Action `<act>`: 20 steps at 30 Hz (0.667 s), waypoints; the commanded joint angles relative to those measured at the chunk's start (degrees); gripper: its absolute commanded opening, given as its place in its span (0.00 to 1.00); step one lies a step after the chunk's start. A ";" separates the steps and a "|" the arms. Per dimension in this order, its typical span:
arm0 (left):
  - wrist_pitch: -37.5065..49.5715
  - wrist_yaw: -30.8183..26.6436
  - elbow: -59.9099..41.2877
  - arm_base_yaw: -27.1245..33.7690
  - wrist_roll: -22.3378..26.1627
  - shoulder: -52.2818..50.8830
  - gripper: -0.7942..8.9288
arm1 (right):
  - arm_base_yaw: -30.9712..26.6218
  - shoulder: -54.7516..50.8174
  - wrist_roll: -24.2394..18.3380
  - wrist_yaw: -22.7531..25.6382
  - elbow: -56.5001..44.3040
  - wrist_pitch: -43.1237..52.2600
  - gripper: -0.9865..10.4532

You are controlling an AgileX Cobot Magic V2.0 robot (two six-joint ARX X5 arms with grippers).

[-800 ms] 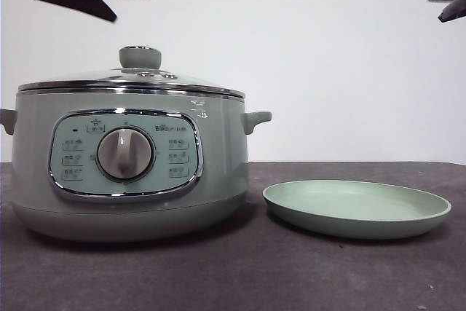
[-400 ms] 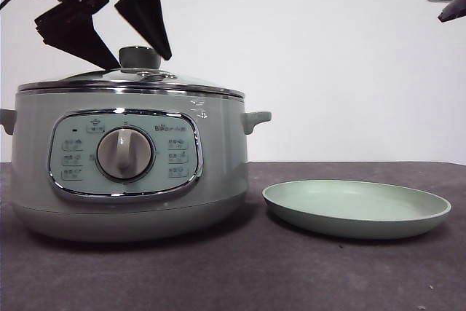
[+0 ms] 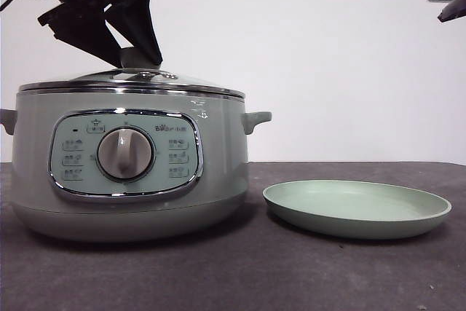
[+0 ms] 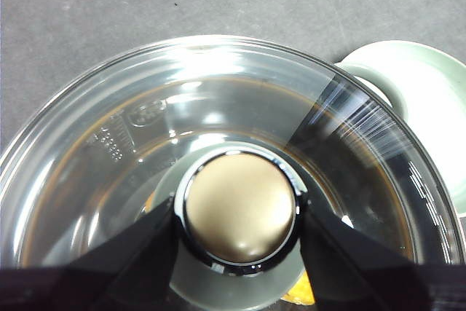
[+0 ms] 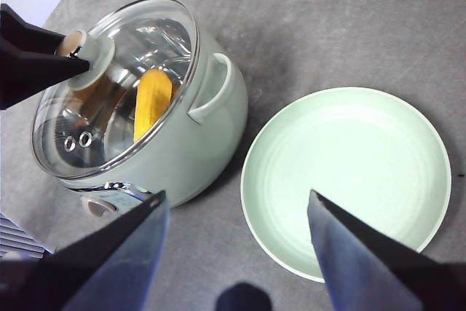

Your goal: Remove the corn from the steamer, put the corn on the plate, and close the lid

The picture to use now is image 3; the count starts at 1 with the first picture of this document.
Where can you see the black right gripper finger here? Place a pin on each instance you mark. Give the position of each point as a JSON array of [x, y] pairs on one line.
[[453, 10]]

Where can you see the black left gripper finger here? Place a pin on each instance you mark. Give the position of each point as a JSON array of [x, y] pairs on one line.
[[94, 41], [145, 30]]

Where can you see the glass lid with green knob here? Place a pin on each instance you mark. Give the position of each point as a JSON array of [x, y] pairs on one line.
[[109, 78]]

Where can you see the grey steamer dial knob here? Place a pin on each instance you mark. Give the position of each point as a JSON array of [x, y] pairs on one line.
[[123, 154]]

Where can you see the pale green electric steamer pot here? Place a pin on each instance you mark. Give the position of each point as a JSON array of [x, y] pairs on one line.
[[218, 180]]

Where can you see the pale green round plate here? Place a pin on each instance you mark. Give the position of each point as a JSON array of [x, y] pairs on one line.
[[356, 212]]

